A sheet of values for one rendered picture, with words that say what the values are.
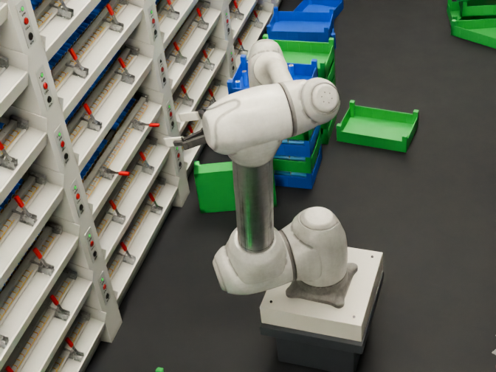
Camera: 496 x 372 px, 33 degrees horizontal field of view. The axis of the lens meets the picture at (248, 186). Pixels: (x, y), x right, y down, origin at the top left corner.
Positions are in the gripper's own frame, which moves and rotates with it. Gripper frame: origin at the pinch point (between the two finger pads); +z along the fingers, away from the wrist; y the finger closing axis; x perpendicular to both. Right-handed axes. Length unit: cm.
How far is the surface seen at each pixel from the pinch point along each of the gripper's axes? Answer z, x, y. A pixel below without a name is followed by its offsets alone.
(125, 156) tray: 21.4, -8.3, -1.2
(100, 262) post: 24.2, -26.2, -32.9
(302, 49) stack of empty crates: -10, -31, 99
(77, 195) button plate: 17.6, 3.4, -35.4
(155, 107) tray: 22.0, -8.0, 27.6
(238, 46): 35, -43, 133
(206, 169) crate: 14, -40, 32
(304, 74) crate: -19, -26, 69
